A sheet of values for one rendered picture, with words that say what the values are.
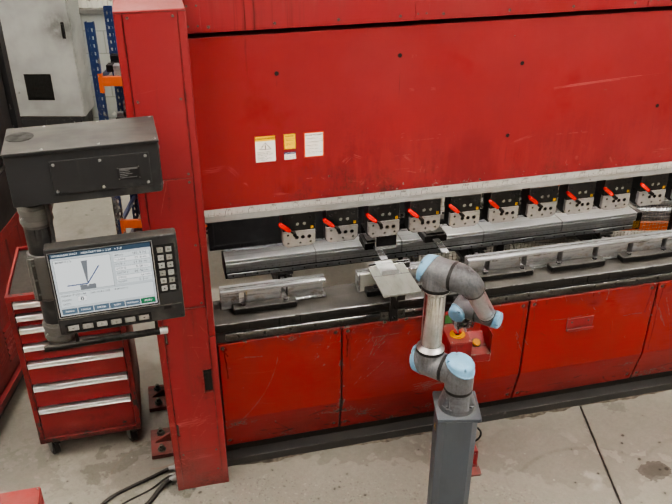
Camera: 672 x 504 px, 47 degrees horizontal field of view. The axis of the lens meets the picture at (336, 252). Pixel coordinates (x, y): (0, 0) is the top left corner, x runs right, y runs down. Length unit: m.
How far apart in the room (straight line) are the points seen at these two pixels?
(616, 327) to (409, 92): 1.79
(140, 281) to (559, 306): 2.18
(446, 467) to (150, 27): 2.10
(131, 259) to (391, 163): 1.27
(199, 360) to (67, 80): 4.78
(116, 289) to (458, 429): 1.46
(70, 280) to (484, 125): 1.89
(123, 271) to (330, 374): 1.38
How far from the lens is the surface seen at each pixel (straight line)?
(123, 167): 2.73
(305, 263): 3.93
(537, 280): 4.00
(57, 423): 4.23
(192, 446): 3.87
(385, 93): 3.37
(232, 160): 3.33
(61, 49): 7.83
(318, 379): 3.87
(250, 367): 3.75
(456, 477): 3.47
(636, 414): 4.70
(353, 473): 4.08
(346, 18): 3.23
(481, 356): 3.72
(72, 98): 7.95
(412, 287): 3.59
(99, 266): 2.87
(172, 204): 3.16
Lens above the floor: 2.90
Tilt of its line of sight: 29 degrees down
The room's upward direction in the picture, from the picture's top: straight up
